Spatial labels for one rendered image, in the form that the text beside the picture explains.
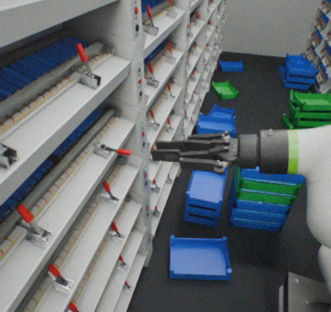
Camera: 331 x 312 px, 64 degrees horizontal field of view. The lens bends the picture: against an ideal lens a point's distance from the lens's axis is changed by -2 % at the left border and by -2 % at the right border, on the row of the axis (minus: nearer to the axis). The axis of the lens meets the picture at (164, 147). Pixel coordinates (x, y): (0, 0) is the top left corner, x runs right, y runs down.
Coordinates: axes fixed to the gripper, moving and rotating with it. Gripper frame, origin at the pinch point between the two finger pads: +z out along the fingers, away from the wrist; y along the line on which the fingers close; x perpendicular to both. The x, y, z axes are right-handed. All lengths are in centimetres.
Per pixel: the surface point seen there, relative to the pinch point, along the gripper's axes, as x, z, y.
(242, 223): -95, -11, 57
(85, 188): -1.8, 16.9, -12.3
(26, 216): 5.6, 17.2, -26.9
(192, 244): -93, 14, 37
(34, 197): 3.6, 21.5, -21.0
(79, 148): 3.5, 21.3, -4.0
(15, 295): -2.2, 16.1, -36.6
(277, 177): -59, -29, 58
